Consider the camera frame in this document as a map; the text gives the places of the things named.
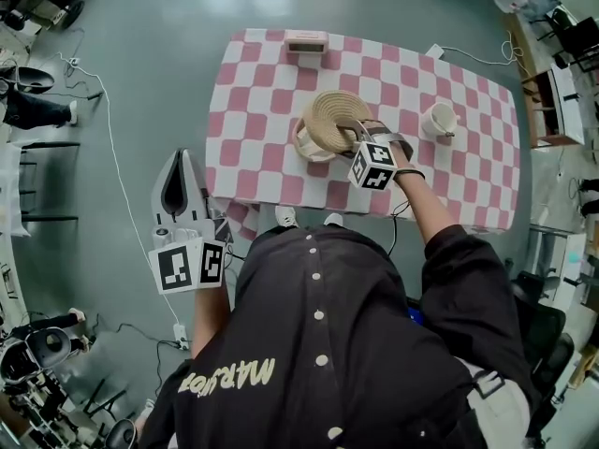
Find person's left forearm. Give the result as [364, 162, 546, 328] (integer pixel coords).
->
[190, 282, 236, 360]

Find long white floor cable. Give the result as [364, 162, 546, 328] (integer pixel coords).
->
[27, 51, 183, 327]

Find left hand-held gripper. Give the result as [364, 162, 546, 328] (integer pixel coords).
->
[148, 148, 235, 295]

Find person's black buttoned shirt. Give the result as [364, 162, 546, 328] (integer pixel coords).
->
[138, 224, 539, 449]

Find white cup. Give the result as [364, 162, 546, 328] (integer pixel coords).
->
[421, 102, 462, 138]

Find pink rectangular case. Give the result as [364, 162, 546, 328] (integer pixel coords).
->
[285, 29, 329, 59]

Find woven box with cloth lining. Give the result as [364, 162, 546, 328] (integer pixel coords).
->
[291, 114, 350, 164]

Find wooden cabinet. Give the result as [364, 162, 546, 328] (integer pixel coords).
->
[520, 62, 587, 150]

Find black metal chair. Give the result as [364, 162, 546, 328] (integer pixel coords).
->
[536, 6, 599, 73]

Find pink white checkered tablecloth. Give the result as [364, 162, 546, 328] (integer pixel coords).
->
[204, 27, 522, 241]

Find white adapter cable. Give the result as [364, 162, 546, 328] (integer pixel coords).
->
[441, 29, 526, 67]

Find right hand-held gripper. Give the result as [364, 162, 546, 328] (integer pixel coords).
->
[327, 118, 416, 191]

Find round woven straw lid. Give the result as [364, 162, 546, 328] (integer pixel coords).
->
[303, 89, 375, 154]

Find white power strip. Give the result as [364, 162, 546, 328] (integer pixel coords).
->
[172, 322, 192, 351]

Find metal spoon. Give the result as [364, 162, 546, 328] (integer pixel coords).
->
[431, 113, 457, 138]

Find black office chair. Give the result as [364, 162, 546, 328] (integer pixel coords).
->
[508, 270, 576, 439]

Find person's light trousers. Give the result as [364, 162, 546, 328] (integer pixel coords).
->
[460, 360, 533, 449]

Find black round stool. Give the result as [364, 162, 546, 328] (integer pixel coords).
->
[15, 66, 56, 94]

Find person's right forearm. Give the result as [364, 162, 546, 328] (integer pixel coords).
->
[394, 169, 465, 245]

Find black metal frame rack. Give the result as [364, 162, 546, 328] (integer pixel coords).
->
[17, 139, 81, 225]

